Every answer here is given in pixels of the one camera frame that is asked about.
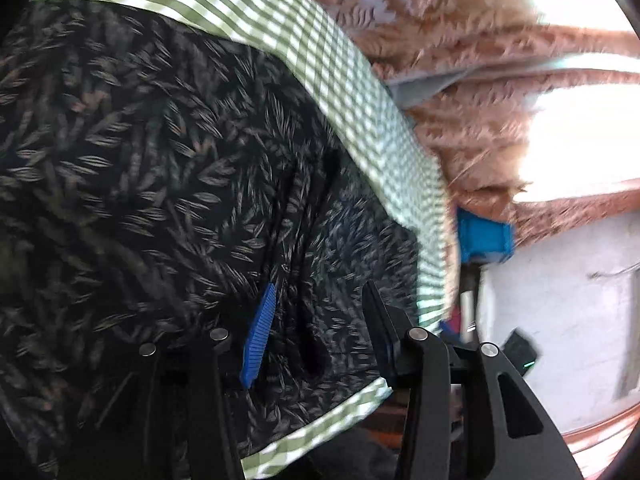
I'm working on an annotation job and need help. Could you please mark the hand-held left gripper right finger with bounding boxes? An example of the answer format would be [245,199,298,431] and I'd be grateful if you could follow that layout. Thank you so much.
[361,281,585,480]

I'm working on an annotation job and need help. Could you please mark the black leaf print pants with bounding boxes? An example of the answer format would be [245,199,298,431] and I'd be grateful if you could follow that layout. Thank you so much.
[0,0,426,477]

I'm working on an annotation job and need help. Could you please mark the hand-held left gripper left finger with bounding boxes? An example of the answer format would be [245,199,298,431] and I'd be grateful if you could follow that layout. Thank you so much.
[120,282,278,480]

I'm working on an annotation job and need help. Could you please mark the grey blue curtain strip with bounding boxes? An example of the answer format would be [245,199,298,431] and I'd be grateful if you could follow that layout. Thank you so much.
[387,57,551,111]

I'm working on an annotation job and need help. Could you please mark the grey metal pole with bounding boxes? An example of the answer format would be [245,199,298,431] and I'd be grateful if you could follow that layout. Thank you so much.
[460,262,484,346]

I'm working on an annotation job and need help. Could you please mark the dark leaf-print cloth, green gingham border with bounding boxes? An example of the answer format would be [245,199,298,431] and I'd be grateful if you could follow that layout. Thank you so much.
[30,0,461,480]

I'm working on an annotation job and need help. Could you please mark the brown wooden frame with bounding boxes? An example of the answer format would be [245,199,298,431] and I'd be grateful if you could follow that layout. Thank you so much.
[357,395,408,448]

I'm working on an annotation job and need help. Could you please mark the blue plastic crate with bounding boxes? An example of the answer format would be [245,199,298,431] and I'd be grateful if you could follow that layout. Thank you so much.
[457,209,516,264]

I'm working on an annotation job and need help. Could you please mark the orange leaf-print cloth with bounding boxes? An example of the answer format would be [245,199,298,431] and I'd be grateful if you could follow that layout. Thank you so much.
[275,0,640,247]

